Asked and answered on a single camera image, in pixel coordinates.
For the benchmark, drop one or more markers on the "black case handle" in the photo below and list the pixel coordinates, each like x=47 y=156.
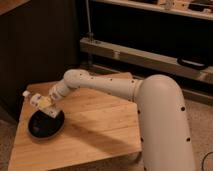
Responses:
x=190 y=64

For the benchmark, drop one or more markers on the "metal pole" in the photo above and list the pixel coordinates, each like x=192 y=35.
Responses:
x=90 y=33

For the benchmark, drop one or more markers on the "black ceramic bowl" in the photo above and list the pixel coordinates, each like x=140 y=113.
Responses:
x=43 y=126

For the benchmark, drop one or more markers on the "dark wooden cabinet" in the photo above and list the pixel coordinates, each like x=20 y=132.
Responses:
x=38 y=43

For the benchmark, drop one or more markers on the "long grey case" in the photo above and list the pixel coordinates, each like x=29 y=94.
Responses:
x=145 y=59

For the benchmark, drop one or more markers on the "wooden shelf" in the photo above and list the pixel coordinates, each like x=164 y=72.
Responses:
x=163 y=9

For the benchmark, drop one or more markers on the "white plastic bottle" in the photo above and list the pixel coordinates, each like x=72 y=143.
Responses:
x=42 y=103

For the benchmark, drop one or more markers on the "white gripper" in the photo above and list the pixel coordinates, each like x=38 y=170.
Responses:
x=54 y=95

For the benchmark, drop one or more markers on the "wooden side table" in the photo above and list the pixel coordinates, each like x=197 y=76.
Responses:
x=97 y=126

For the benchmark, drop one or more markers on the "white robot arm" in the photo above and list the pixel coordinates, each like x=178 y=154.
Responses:
x=164 y=127

